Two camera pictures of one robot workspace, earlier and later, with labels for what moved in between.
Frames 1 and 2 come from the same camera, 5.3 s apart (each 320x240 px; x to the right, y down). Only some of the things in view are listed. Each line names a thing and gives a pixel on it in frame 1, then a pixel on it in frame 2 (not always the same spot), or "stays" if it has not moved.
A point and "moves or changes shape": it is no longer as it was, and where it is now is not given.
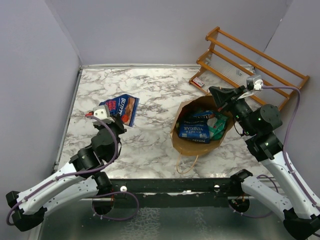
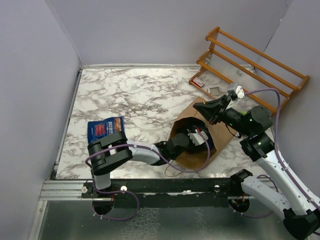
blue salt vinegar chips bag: (195, 127) to (211, 143)
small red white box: (198, 82) stays
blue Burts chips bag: (126, 105) moves or changes shape
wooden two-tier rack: (230, 63) stays
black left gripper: (117, 123) to (189, 131)
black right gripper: (226, 97) to (211, 109)
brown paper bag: (187, 107) moves or changes shape
